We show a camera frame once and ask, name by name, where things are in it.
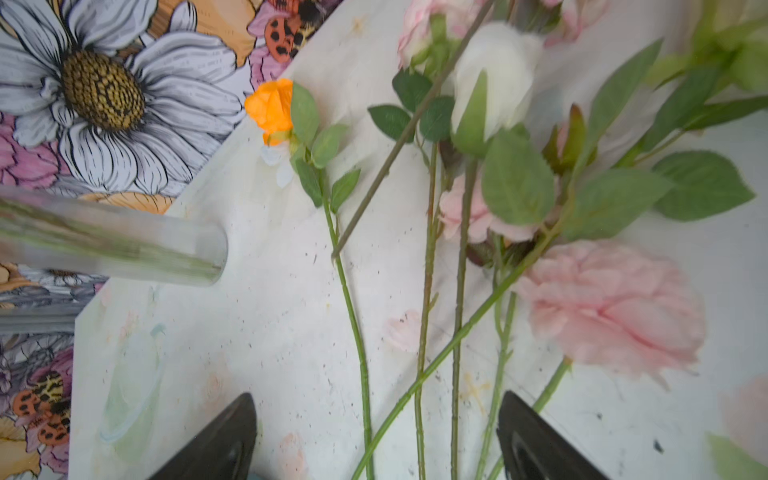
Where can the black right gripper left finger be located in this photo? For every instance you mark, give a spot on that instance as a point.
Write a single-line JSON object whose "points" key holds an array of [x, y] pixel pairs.
{"points": [[221, 450]]}

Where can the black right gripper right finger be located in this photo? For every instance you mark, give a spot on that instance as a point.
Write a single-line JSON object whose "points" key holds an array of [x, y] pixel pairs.
{"points": [[532, 449]]}

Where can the two pink carnations stem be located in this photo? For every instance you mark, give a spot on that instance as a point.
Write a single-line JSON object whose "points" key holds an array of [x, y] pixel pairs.
{"points": [[603, 303]]}

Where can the cream rose stem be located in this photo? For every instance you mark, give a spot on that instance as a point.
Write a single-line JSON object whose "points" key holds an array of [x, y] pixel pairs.
{"points": [[493, 72]]}

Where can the clear ribbed glass vase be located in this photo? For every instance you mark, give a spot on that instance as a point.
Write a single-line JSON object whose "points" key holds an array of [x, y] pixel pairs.
{"points": [[52, 232]]}

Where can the orange rose stem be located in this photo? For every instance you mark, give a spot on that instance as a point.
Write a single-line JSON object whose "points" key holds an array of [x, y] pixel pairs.
{"points": [[291, 122]]}

